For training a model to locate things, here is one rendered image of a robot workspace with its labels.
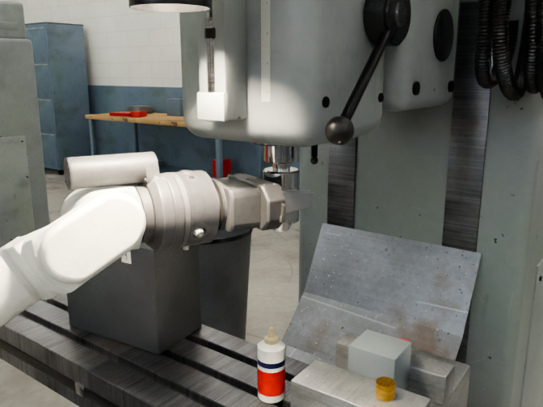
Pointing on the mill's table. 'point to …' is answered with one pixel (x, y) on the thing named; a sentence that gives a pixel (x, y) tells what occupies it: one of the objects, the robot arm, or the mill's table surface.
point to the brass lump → (385, 388)
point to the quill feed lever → (342, 127)
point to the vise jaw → (343, 390)
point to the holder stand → (142, 299)
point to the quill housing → (292, 73)
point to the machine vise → (425, 375)
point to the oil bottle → (271, 368)
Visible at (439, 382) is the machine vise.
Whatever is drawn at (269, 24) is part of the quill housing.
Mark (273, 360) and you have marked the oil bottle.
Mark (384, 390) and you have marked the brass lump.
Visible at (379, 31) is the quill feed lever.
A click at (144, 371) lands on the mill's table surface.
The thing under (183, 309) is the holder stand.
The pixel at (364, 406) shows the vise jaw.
